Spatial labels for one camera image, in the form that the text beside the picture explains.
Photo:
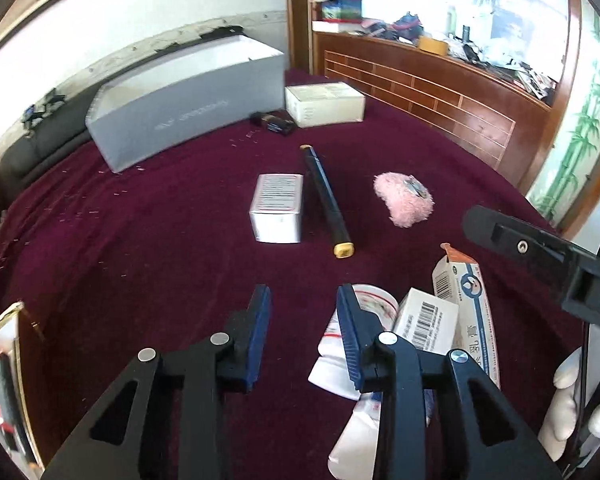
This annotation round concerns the black sofa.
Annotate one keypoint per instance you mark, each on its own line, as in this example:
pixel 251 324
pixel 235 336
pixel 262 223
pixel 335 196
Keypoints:
pixel 45 145

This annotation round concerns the silver box with red label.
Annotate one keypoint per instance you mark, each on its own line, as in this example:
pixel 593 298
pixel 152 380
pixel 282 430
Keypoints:
pixel 277 205

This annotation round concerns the spare hand-held gripper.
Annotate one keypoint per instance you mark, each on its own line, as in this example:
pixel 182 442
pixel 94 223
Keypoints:
pixel 32 116
pixel 52 101

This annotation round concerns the blue and white medicine box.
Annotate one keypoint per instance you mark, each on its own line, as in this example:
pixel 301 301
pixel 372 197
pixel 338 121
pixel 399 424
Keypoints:
pixel 472 310

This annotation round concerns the white box with gold rim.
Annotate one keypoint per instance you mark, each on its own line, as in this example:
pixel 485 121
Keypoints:
pixel 5 330

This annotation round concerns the large grey cardboard box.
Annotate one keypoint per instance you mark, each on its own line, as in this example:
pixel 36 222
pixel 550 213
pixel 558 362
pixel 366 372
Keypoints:
pixel 180 110

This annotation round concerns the stack of boxes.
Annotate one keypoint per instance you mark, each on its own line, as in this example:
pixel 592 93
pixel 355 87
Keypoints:
pixel 342 7

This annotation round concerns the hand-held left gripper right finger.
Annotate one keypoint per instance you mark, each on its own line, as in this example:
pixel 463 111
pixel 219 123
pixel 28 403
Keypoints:
pixel 347 340

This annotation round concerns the pink fluffy pouch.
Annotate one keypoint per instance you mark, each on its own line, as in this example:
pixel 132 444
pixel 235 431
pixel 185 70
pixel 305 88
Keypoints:
pixel 405 200

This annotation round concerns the wooden radiator cabinet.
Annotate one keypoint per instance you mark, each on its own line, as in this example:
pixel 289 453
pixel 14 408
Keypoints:
pixel 430 95

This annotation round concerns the person's right hand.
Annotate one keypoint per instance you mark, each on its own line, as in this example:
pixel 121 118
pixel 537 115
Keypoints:
pixel 560 425

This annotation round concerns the white medicine packet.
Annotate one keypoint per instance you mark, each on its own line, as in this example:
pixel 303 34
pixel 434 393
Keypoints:
pixel 355 440

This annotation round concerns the white box with barcode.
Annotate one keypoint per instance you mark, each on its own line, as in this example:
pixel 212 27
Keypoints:
pixel 427 317

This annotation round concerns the black marker with yellow caps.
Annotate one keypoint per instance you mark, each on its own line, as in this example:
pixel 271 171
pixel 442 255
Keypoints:
pixel 325 195

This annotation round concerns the pile of sill clutter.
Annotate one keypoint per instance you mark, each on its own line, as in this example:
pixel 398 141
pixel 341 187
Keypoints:
pixel 480 55

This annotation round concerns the small black packet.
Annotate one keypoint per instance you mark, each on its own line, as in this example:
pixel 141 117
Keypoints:
pixel 272 122

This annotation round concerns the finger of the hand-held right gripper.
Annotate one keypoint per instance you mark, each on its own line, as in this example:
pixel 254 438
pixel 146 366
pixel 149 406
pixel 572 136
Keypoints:
pixel 510 240

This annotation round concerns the white bottle with red label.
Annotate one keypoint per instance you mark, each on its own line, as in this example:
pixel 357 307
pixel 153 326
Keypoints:
pixel 375 305

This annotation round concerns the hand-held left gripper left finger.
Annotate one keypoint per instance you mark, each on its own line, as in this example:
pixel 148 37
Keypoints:
pixel 260 340

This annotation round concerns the window with decals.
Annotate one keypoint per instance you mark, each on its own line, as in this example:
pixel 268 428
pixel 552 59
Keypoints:
pixel 505 5

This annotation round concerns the small white cardboard box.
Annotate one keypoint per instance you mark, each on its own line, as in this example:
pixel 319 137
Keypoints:
pixel 325 102

